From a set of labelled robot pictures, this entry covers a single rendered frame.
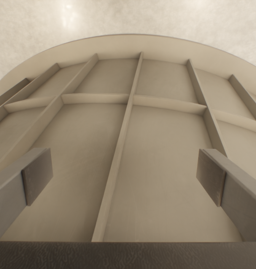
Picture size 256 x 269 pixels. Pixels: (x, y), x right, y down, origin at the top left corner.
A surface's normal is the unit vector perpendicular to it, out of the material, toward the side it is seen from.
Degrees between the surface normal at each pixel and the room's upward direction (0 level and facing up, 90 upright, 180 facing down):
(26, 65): 0
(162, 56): 0
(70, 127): 90
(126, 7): 0
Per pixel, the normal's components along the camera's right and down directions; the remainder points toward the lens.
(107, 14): -0.13, 0.62
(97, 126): -0.04, -0.78
